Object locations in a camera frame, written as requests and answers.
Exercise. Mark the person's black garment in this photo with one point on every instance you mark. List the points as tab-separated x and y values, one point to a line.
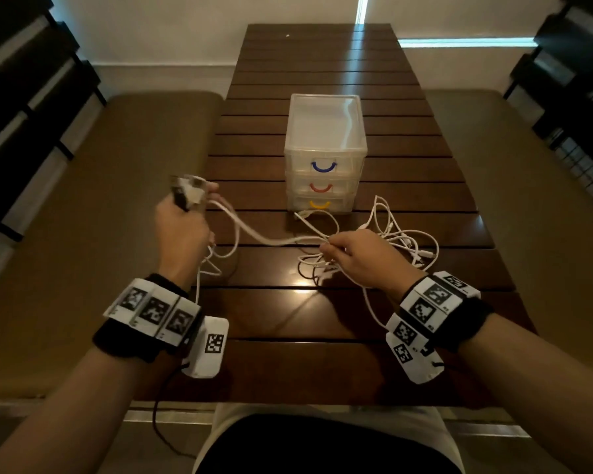
326	446

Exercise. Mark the person's left hand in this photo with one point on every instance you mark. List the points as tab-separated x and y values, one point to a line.
183	241

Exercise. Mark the brown bench cushion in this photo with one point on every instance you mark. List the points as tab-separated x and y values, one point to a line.
99	231
529	207

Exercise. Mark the black marker wristband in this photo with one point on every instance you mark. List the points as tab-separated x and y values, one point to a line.
445	306
148	315

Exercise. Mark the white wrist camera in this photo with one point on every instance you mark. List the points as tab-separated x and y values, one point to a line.
208	347
415	365

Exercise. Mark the person's right hand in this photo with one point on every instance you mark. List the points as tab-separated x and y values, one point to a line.
375	261

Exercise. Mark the clear plastic three-drawer organiser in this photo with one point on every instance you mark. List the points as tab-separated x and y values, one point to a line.
325	118

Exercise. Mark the wall light strip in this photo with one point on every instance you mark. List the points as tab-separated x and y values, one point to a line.
464	42
362	8

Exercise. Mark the person's right forearm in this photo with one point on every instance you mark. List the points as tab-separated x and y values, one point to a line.
543	394

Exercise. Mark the person's left forearm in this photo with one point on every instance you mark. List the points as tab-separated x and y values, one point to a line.
64	419

